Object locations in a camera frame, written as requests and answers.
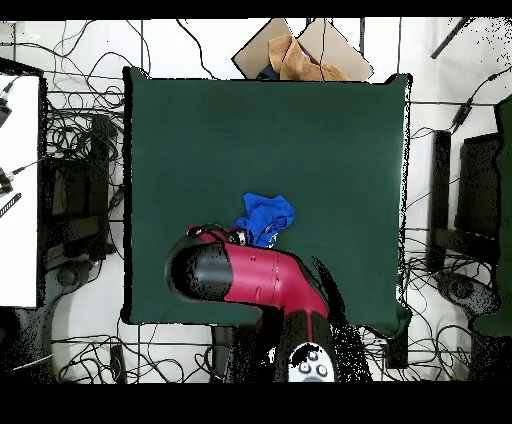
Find white table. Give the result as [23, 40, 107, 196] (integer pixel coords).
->
[0, 59, 46, 310]

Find black ribbed strip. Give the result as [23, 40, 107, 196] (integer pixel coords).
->
[0, 192, 23, 220]

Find black table leg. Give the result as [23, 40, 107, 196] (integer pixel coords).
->
[384, 326, 410, 370]

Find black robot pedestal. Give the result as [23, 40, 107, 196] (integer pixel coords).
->
[210, 324, 281, 383]

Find black cable tangle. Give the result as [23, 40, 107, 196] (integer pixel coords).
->
[401, 223, 475, 381]
[41, 19, 126, 165]
[51, 334, 213, 384]

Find brown cardboard box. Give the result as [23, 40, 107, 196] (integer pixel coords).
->
[231, 17, 375, 83]

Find tan cloth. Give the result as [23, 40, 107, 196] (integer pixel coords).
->
[267, 34, 352, 82]

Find dark green table cloth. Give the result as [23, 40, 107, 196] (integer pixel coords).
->
[121, 65, 413, 337]
[471, 94, 512, 338]

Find blue printed T-shirt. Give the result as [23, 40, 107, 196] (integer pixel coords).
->
[234, 192, 297, 249]

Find dark blue cloth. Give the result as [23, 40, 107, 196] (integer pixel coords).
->
[256, 64, 282, 81]

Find black device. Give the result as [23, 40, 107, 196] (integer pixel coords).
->
[0, 95, 13, 130]
[0, 166, 16, 197]

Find black power adapter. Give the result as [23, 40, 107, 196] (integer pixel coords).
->
[450, 99, 474, 131]

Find black power strip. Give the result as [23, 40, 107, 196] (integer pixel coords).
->
[109, 343, 128, 384]

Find black rod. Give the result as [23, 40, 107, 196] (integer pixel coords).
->
[430, 16, 475, 60]

